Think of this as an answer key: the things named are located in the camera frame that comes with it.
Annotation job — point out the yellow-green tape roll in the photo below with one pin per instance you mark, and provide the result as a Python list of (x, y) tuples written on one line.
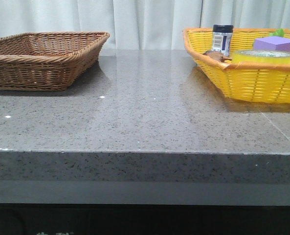
[(261, 56)]

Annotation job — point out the white curtain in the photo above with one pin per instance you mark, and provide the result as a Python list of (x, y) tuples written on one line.
[(139, 24)]

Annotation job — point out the brown toy lion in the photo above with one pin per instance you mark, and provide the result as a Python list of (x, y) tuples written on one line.
[(216, 56)]

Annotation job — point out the small dark-lidded jar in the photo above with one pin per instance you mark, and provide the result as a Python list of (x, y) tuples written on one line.
[(221, 38)]

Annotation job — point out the brown wicker basket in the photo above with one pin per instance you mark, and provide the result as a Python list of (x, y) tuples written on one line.
[(47, 61)]

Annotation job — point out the yellow woven basket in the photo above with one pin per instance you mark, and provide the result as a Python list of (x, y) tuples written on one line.
[(248, 81)]

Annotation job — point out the purple foam cube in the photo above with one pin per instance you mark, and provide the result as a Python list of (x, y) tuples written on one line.
[(272, 43)]

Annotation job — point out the toy carrot with leaves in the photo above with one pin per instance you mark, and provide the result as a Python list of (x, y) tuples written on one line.
[(278, 33)]

